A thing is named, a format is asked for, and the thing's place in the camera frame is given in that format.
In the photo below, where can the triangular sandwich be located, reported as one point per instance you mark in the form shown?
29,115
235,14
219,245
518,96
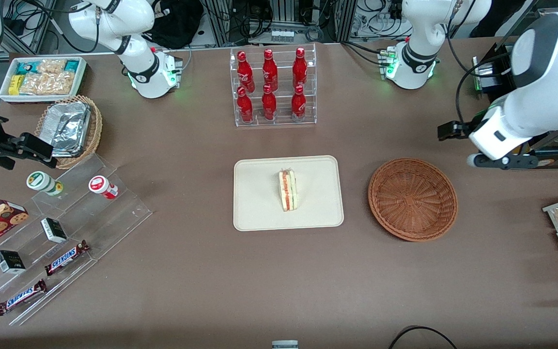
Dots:
288,191

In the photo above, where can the clear acrylic stepped display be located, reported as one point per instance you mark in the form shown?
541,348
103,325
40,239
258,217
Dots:
129,213

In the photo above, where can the silver foil containers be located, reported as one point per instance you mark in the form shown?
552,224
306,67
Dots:
68,128

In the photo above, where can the green snack packet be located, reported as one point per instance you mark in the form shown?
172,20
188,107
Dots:
24,68

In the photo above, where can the small grey device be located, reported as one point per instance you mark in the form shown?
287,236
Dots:
285,345

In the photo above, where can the cream plastic tray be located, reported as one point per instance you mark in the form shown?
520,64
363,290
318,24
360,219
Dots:
259,194

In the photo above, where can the small black carton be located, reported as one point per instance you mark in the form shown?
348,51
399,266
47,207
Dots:
10,262
54,230

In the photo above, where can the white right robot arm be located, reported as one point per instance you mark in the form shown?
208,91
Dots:
148,72

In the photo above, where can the black bag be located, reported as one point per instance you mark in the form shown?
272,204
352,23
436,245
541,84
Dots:
177,24

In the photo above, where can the brown round wicker basket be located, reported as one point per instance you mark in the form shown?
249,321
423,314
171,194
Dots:
412,198

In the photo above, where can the white rectangular snack bin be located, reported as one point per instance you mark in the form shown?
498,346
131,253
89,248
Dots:
81,72

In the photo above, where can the brown snickers bar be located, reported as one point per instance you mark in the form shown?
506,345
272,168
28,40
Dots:
66,258
21,297

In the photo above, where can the red cola bottle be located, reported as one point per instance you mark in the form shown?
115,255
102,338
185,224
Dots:
298,105
300,69
244,107
245,72
269,105
270,71

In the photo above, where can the clear acrylic bottle rack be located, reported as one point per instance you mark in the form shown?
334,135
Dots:
283,121

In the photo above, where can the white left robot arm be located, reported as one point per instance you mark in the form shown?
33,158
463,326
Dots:
550,72

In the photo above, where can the grey power strip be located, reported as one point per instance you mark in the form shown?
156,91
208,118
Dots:
282,35

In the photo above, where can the yellow snack packet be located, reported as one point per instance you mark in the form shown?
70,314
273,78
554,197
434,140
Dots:
15,85

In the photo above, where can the green lid cup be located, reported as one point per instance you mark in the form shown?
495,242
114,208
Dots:
40,182

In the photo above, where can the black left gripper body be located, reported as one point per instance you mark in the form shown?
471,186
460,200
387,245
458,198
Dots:
459,129

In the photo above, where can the red lid cup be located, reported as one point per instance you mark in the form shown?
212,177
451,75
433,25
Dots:
100,185

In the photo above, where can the clear rice cracker packet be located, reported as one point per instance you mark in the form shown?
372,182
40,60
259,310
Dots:
49,84
51,66

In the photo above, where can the light wicker basket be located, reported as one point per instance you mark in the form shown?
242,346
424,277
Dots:
96,131

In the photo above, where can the teal snack packet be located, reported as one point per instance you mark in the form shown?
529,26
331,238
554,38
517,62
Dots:
71,65

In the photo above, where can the aluminium frame rack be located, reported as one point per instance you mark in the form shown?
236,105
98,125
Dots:
221,19

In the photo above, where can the black box with green light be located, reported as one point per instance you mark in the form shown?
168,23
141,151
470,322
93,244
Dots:
486,80

